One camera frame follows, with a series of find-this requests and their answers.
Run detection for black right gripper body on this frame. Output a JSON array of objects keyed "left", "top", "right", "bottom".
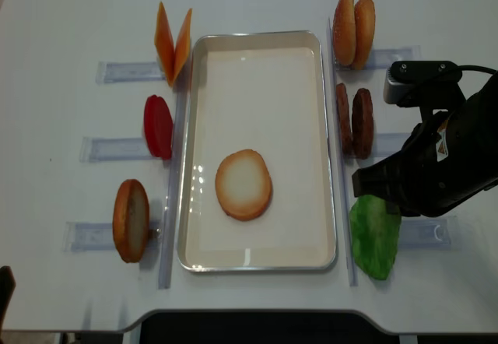
[{"left": 391, "top": 110, "right": 497, "bottom": 217}]

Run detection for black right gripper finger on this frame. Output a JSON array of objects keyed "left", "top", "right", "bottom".
[
  {"left": 385, "top": 201, "right": 401, "bottom": 215},
  {"left": 352, "top": 156, "right": 402, "bottom": 204}
]

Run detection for green lettuce leaf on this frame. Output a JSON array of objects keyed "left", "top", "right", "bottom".
[{"left": 349, "top": 195, "right": 402, "bottom": 280}]

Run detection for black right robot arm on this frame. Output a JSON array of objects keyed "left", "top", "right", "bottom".
[{"left": 381, "top": 76, "right": 497, "bottom": 217}]

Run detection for brown meat patty left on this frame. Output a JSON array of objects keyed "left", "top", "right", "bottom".
[{"left": 335, "top": 82, "right": 353, "bottom": 155}]

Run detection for brown meat patty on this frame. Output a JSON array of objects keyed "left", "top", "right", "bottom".
[
  {"left": 352, "top": 88, "right": 374, "bottom": 160},
  {"left": 335, "top": 82, "right": 353, "bottom": 155}
]

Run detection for brown meat patty right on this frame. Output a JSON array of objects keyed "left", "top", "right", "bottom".
[{"left": 352, "top": 88, "right": 374, "bottom": 160}]

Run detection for flat bread slice in tray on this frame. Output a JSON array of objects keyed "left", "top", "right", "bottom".
[{"left": 215, "top": 149, "right": 272, "bottom": 221}]

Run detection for red tomato slices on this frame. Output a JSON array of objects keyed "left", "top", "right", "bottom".
[{"left": 143, "top": 95, "right": 174, "bottom": 160}]

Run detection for orange cheese slice right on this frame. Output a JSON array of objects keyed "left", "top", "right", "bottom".
[{"left": 173, "top": 9, "right": 192, "bottom": 82}]

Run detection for orange cheese slice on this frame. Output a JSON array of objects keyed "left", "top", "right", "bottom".
[
  {"left": 173, "top": 9, "right": 192, "bottom": 82},
  {"left": 154, "top": 2, "right": 175, "bottom": 87}
]

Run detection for upright bread slice left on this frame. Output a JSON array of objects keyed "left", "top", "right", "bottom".
[{"left": 112, "top": 179, "right": 149, "bottom": 263}]

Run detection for orange cheese slice left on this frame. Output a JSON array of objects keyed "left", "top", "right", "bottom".
[{"left": 154, "top": 2, "right": 175, "bottom": 87}]

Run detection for clear acrylic holder right strip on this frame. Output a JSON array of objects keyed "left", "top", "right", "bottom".
[{"left": 327, "top": 16, "right": 460, "bottom": 287}]

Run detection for clear acrylic holder strip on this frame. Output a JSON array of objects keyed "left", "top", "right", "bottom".
[
  {"left": 63, "top": 58, "right": 191, "bottom": 290},
  {"left": 327, "top": 16, "right": 460, "bottom": 287}
]

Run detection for white rectangular metal tray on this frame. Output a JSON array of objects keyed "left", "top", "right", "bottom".
[{"left": 177, "top": 31, "right": 336, "bottom": 272}]

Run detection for plain bun half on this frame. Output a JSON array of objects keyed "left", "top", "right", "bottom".
[{"left": 351, "top": 0, "right": 376, "bottom": 70}]

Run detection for sesame bun top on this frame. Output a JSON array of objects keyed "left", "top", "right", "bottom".
[{"left": 332, "top": 0, "right": 356, "bottom": 66}]

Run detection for clear acrylic holder left strip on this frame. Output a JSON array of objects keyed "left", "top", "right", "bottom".
[{"left": 63, "top": 58, "right": 191, "bottom": 290}]

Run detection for black camera cable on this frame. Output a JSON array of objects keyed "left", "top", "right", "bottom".
[{"left": 458, "top": 65, "right": 498, "bottom": 75}]

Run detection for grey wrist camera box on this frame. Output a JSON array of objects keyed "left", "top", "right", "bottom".
[{"left": 384, "top": 61, "right": 465, "bottom": 110}]

